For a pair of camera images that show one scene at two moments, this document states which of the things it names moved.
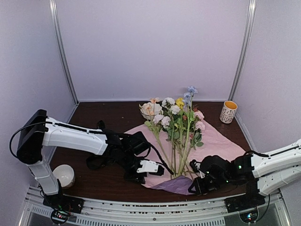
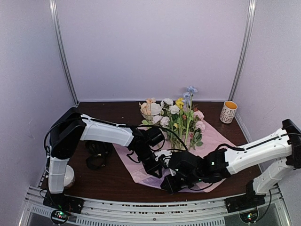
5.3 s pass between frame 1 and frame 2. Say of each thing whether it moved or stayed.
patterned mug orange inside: stayed
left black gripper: moved
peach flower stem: moved
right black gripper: moved
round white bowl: stayed
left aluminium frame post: stayed
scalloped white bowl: stayed
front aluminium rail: stayed
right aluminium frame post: stayed
